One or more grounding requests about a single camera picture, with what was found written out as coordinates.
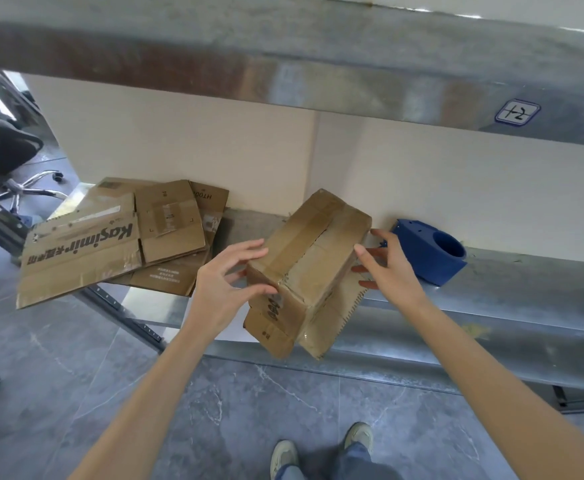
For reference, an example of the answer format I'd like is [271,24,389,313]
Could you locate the person's left hand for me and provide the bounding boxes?
[190,239,278,340]

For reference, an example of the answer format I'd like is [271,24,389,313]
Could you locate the person's right hand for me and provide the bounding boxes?
[351,229,430,315]

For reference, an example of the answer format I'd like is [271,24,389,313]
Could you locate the taped brown cardboard box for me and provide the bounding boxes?
[243,189,373,360]

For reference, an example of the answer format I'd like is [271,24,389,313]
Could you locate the person's left forearm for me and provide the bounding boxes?
[69,317,232,480]

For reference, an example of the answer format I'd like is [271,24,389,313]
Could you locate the person's right forearm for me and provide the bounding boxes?
[408,296,584,480]

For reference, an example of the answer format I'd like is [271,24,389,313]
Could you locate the blue tape dispenser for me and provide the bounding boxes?
[389,219,468,287]

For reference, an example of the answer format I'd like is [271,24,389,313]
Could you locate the flattened cardboard box with flaps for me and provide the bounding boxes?
[97,178,230,297]

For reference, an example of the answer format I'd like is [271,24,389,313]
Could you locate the small flattened cardboard box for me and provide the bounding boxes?
[134,180,207,268]

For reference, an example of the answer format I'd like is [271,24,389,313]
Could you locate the person's right shoe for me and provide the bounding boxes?
[344,422,375,453]

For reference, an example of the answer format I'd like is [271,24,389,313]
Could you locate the person's shoe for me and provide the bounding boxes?
[270,440,300,480]
[344,422,375,453]

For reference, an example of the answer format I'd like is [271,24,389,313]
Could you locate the person's left shoe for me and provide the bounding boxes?
[270,440,300,480]

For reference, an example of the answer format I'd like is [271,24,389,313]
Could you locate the large printed flattened cardboard box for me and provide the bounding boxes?
[16,191,143,310]

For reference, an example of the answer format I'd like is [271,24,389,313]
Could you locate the person's blue jeans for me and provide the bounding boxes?
[275,441,389,480]

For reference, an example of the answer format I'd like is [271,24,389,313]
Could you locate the white label sticker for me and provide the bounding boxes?
[495,99,542,127]

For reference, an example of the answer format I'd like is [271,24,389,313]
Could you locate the grey metal shelf rack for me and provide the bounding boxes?
[0,0,584,415]

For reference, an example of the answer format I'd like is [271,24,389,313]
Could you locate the black office chair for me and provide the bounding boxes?
[0,69,68,230]

